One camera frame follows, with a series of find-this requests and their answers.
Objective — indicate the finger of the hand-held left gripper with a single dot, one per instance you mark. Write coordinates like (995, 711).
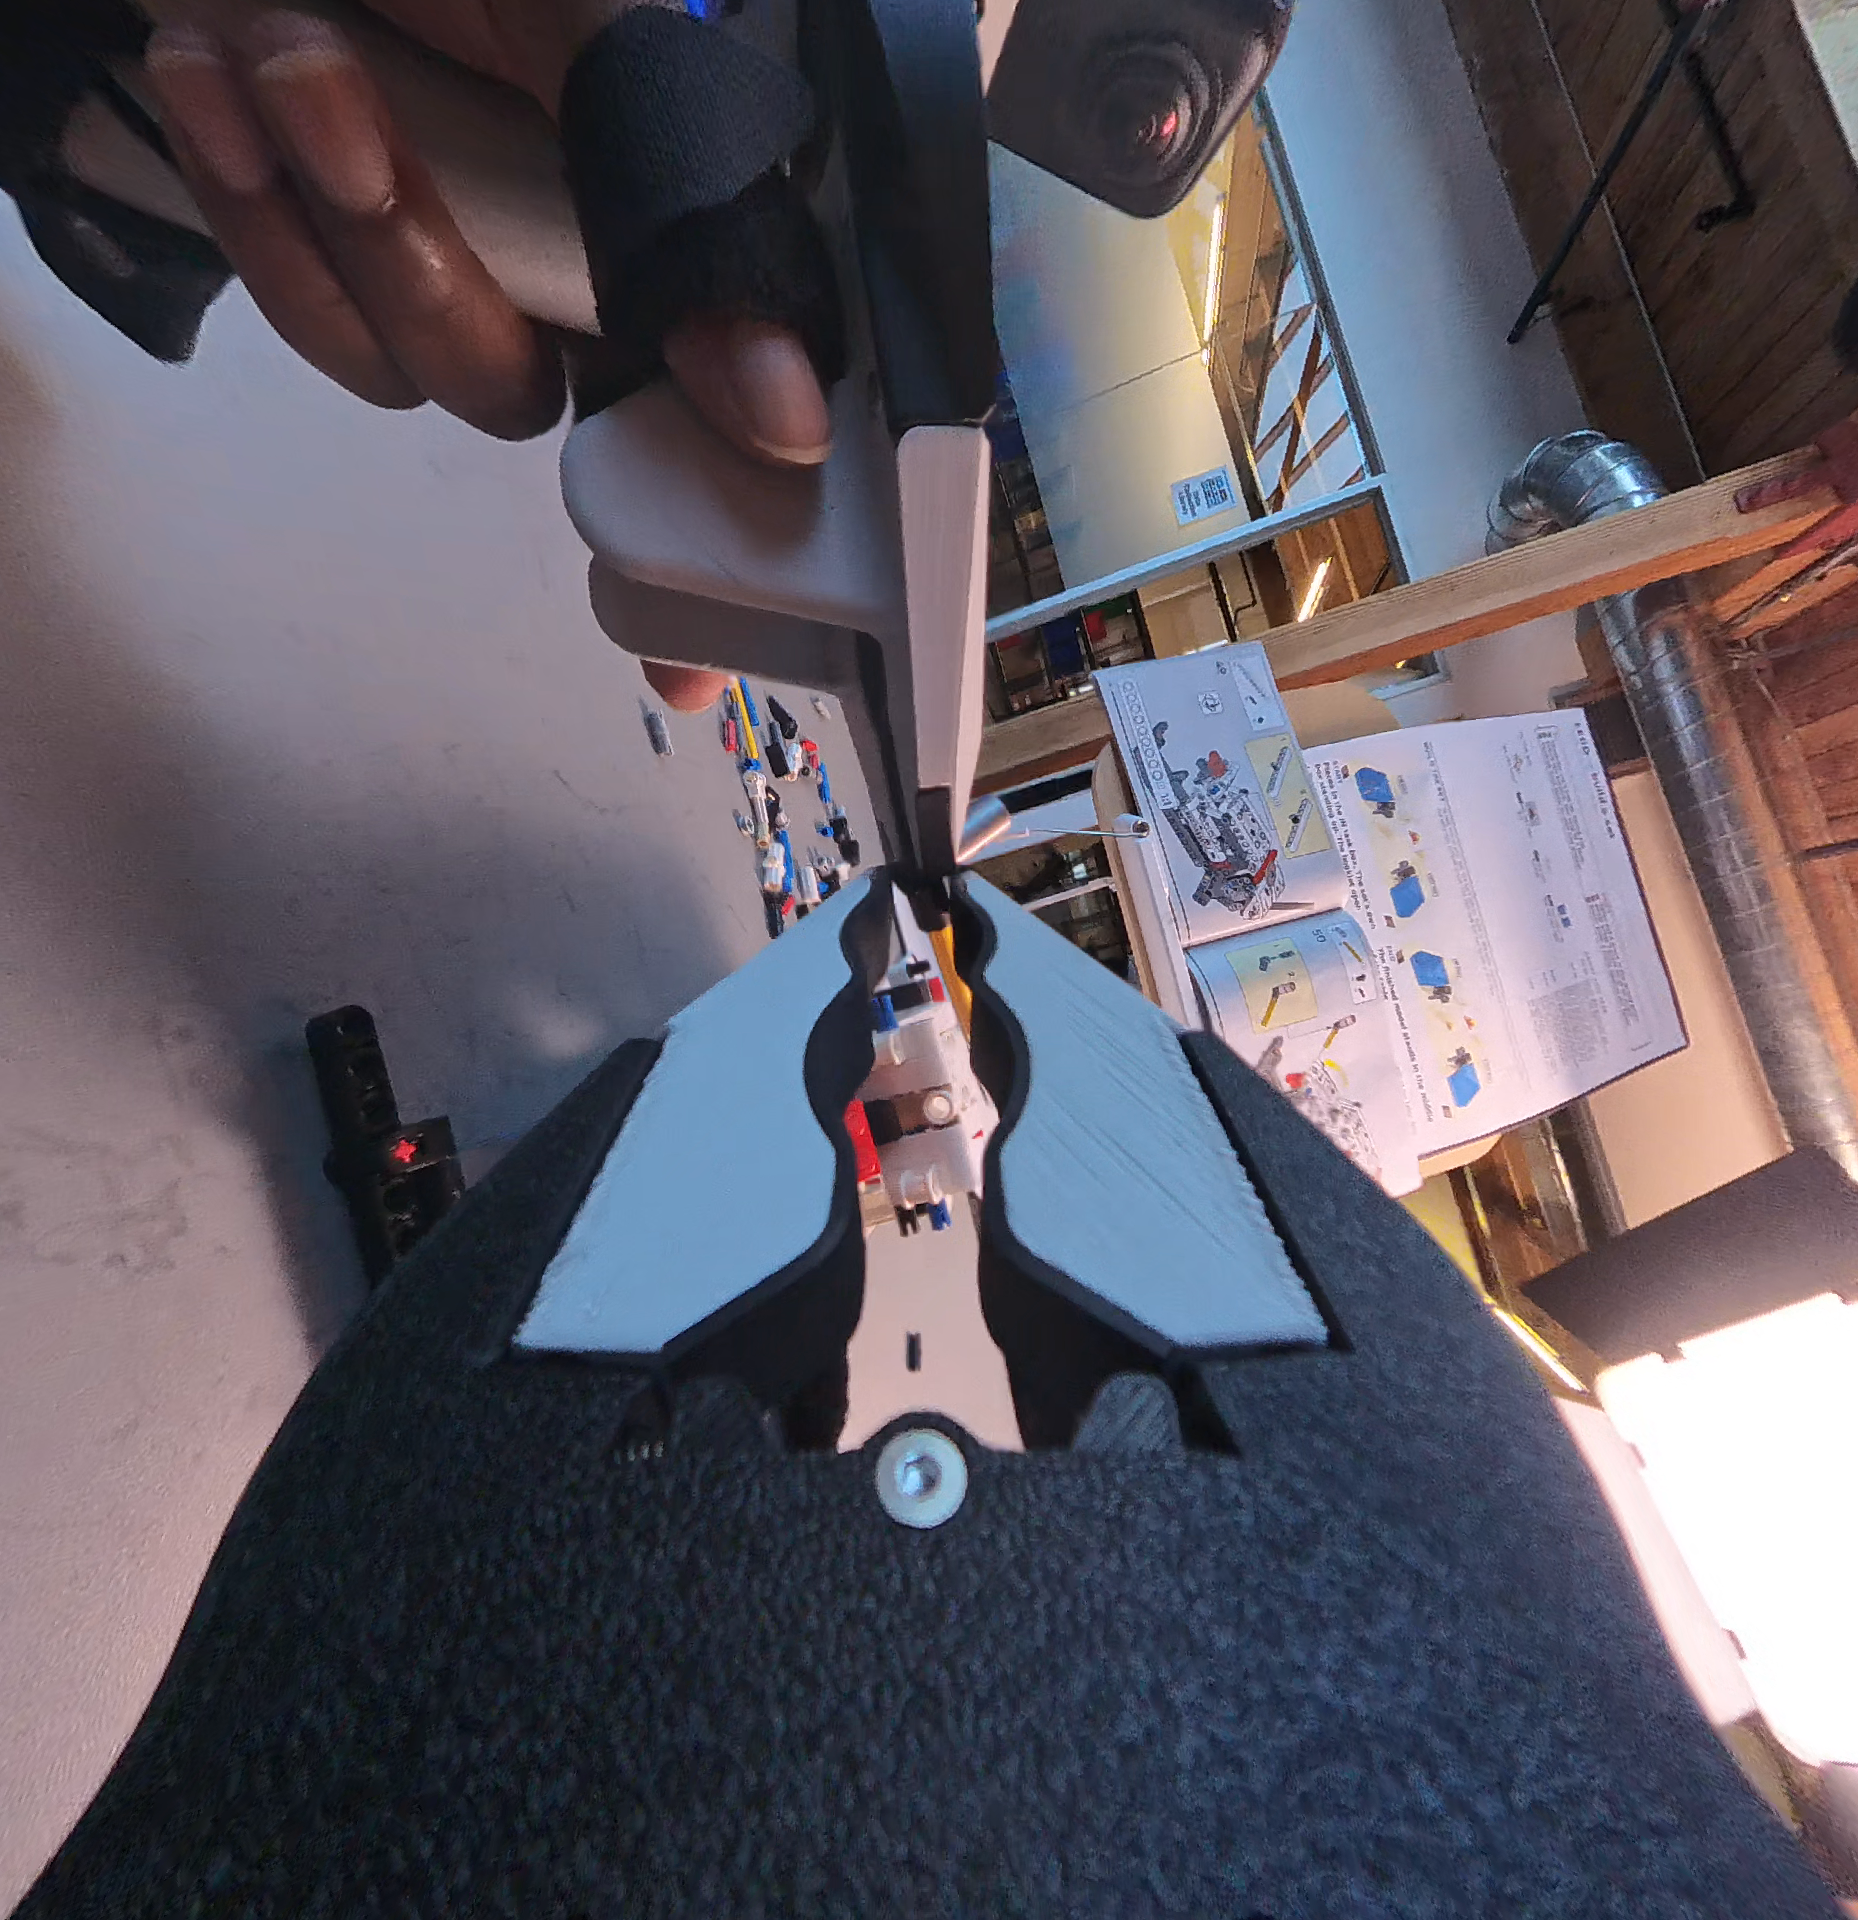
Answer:
(945, 600)

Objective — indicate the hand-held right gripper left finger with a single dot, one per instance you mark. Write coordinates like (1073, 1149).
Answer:
(704, 1200)

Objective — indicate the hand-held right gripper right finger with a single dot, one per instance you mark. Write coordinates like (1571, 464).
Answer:
(1156, 1187)

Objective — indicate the building instruction booklet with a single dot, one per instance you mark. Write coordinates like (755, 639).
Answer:
(1168, 720)

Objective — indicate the white toy brick model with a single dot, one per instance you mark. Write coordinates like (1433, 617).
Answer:
(913, 1050)

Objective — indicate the yellow axle with grey connector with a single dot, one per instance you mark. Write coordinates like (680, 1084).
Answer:
(947, 976)

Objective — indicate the printed task sheet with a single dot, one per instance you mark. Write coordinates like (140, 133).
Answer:
(1560, 930)

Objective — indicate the pile of small brick pieces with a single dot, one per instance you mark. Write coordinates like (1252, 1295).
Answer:
(772, 864)

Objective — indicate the silver ventilation duct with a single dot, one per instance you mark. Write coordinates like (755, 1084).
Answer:
(1694, 720)

